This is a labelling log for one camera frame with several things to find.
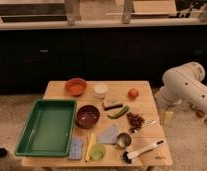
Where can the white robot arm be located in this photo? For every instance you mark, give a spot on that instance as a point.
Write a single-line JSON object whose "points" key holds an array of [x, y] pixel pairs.
{"points": [[182, 83]]}

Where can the orange bowl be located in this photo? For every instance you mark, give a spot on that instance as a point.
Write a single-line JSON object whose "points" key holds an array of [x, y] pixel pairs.
{"points": [[75, 86]]}

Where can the purple bowl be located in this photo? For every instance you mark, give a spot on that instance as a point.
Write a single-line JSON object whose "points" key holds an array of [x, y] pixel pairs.
{"points": [[87, 116]]}

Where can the white cup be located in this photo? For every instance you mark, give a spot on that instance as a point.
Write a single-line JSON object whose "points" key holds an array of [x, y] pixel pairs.
{"points": [[100, 90]]}

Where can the brown and black block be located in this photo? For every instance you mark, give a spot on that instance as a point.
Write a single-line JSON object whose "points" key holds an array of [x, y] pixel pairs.
{"points": [[111, 104]]}

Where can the wooden table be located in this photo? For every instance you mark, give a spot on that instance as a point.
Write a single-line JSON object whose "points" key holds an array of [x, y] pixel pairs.
{"points": [[144, 104]]}

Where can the brown grape cluster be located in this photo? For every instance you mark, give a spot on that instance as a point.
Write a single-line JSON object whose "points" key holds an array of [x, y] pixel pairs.
{"points": [[135, 121]]}

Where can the grey cloth piece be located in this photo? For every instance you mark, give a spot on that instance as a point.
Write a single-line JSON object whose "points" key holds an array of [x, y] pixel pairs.
{"points": [[109, 135]]}

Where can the yellow banana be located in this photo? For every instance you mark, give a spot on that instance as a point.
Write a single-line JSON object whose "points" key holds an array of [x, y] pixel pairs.
{"points": [[91, 142]]}

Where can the metal measuring cup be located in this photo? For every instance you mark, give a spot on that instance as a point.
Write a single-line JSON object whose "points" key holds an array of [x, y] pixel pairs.
{"points": [[123, 140]]}

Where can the blue sponge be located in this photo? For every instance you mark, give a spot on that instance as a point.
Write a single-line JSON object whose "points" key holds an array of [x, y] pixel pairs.
{"points": [[75, 152]]}

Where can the light green cup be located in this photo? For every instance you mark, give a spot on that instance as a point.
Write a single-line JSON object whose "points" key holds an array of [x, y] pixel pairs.
{"points": [[97, 152]]}

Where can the green plastic tray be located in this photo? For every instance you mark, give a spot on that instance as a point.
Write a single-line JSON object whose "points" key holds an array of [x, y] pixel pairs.
{"points": [[48, 129]]}

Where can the black cabinet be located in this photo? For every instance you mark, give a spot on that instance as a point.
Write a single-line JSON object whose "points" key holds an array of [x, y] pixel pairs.
{"points": [[30, 59]]}

